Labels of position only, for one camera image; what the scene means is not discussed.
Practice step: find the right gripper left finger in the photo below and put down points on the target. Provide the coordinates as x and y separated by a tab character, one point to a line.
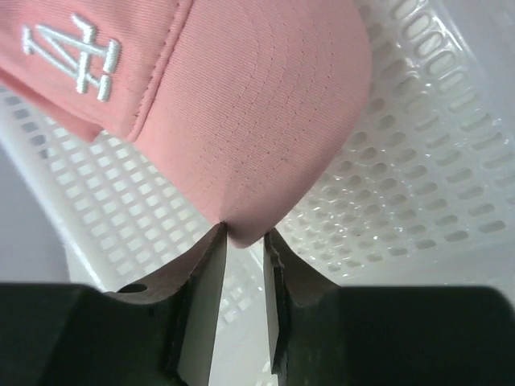
158	330

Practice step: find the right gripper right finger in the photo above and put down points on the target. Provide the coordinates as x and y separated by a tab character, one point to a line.
321	333

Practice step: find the pink cap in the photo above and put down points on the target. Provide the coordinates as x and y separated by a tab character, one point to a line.
241	105

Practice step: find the white plastic basket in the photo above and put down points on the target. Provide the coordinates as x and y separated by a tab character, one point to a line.
421	191

